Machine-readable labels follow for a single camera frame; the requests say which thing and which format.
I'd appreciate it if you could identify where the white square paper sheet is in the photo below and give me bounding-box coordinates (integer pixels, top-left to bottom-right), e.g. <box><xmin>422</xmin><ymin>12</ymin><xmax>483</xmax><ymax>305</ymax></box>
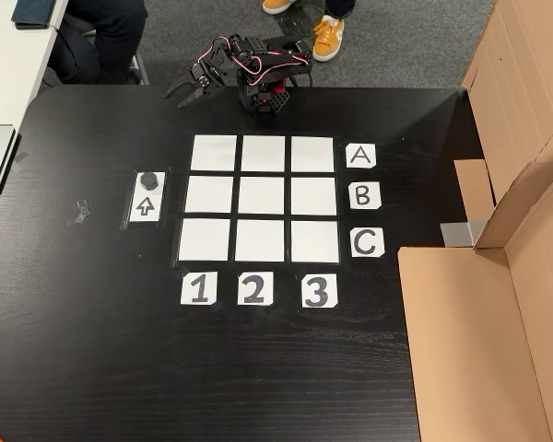
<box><xmin>290</xmin><ymin>177</ymin><xmax>338</xmax><ymax>216</ymax></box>
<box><xmin>178</xmin><ymin>218</ymin><xmax>231</xmax><ymax>262</ymax></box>
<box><xmin>184</xmin><ymin>176</ymin><xmax>234</xmax><ymax>215</ymax></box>
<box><xmin>241</xmin><ymin>135</ymin><xmax>286</xmax><ymax>172</ymax></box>
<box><xmin>237</xmin><ymin>177</ymin><xmax>286</xmax><ymax>215</ymax></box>
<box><xmin>191</xmin><ymin>134</ymin><xmax>238</xmax><ymax>171</ymax></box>
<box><xmin>290</xmin><ymin>220</ymin><xmax>341</xmax><ymax>264</ymax></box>
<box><xmin>290</xmin><ymin>136</ymin><xmax>335</xmax><ymax>173</ymax></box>
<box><xmin>234</xmin><ymin>219</ymin><xmax>286</xmax><ymax>263</ymax></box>

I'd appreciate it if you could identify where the dark blue case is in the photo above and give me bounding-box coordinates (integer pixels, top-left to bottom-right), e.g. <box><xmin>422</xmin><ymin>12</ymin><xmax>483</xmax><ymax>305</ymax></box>
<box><xmin>11</xmin><ymin>0</ymin><xmax>56</xmax><ymax>30</ymax></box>

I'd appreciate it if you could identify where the paper sheet number 2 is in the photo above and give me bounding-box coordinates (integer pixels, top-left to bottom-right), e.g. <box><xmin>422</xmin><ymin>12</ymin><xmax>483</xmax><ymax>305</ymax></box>
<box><xmin>237</xmin><ymin>271</ymin><xmax>275</xmax><ymax>307</ymax></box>

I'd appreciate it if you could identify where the white arrow paper sheet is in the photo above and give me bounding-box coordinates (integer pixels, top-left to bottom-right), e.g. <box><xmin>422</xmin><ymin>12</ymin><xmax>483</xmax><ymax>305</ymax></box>
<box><xmin>128</xmin><ymin>171</ymin><xmax>166</xmax><ymax>224</ymax></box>

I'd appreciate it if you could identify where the paper sheet letter B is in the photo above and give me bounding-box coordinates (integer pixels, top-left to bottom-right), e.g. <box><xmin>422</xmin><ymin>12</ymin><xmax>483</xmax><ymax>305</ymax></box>
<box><xmin>348</xmin><ymin>181</ymin><xmax>382</xmax><ymax>211</ymax></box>

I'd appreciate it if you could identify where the white desk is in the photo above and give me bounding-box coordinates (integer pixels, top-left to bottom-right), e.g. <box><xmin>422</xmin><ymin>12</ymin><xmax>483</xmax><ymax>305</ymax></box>
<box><xmin>0</xmin><ymin>0</ymin><xmax>70</xmax><ymax>129</ymax></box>

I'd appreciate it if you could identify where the grey tape strip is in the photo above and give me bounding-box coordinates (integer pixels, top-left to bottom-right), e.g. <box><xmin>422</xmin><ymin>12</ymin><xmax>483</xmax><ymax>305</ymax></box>
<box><xmin>441</xmin><ymin>219</ymin><xmax>488</xmax><ymax>249</ymax></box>

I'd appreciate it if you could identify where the person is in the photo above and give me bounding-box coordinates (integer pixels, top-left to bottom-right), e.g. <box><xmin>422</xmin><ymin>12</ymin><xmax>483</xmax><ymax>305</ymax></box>
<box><xmin>50</xmin><ymin>0</ymin><xmax>148</xmax><ymax>87</ymax></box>
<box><xmin>262</xmin><ymin>0</ymin><xmax>357</xmax><ymax>63</ymax></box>

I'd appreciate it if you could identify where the black cable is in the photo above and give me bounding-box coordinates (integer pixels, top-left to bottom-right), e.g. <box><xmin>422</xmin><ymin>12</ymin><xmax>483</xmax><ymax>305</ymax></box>
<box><xmin>288</xmin><ymin>68</ymin><xmax>314</xmax><ymax>88</ymax></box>

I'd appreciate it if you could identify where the paper sheet number 3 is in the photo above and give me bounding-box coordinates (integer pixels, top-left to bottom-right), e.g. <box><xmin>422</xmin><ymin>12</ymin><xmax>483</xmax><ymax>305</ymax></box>
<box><xmin>301</xmin><ymin>273</ymin><xmax>338</xmax><ymax>308</ymax></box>

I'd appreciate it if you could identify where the paper sheet number 1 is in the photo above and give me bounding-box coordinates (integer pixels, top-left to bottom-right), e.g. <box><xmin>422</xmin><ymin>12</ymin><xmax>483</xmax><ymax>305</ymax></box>
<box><xmin>180</xmin><ymin>271</ymin><xmax>218</xmax><ymax>306</ymax></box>

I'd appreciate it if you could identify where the paper sheet letter C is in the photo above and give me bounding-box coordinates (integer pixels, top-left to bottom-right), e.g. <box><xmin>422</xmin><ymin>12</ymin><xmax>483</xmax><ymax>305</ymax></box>
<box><xmin>349</xmin><ymin>227</ymin><xmax>386</xmax><ymax>259</ymax></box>

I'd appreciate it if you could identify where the brown cardboard panel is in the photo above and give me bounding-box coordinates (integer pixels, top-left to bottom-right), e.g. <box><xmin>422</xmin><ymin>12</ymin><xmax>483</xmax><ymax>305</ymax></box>
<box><xmin>453</xmin><ymin>0</ymin><xmax>553</xmax><ymax>222</ymax></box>
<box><xmin>398</xmin><ymin>110</ymin><xmax>553</xmax><ymax>442</ymax></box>

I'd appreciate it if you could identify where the dark floor tape patch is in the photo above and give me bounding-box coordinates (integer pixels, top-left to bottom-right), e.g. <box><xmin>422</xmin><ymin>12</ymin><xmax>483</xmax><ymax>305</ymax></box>
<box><xmin>279</xmin><ymin>11</ymin><xmax>315</xmax><ymax>41</ymax></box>

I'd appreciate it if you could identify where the grey metal chair leg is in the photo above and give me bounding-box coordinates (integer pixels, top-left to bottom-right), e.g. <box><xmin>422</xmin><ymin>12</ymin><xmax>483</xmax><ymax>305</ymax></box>
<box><xmin>128</xmin><ymin>43</ymin><xmax>151</xmax><ymax>87</ymax></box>

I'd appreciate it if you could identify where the paper sheet letter A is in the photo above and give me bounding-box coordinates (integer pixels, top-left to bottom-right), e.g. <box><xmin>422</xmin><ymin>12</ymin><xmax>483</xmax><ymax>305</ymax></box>
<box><xmin>345</xmin><ymin>143</ymin><xmax>377</xmax><ymax>169</ymax></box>

